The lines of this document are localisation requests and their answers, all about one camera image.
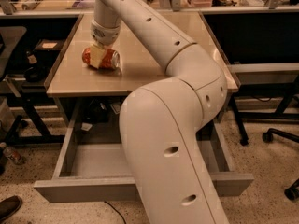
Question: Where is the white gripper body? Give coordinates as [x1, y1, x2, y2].
[91, 19, 121, 46]

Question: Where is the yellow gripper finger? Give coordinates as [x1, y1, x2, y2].
[90, 44, 106, 68]

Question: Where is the red coke can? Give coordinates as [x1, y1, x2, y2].
[82, 47, 120, 70]

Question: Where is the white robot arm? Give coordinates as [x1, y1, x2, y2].
[94, 0, 229, 224]

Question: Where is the grey cabinet with beige top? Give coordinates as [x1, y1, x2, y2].
[46, 11, 238, 121]

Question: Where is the grey open drawer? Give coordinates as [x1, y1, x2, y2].
[34, 106, 254, 203]

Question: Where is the white paper tag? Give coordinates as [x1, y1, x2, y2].
[110, 102, 121, 114]

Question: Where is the grey chair at left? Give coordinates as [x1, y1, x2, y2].
[0, 26, 27, 81]

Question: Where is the plastic bottle on floor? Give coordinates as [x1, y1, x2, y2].
[0, 142, 24, 165]

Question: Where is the black office chair base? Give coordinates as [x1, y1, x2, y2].
[262, 127, 299, 202]

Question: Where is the black side table frame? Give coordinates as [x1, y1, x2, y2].
[3, 75, 66, 147]

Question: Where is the black floor cable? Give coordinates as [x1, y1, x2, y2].
[103, 201, 128, 224]

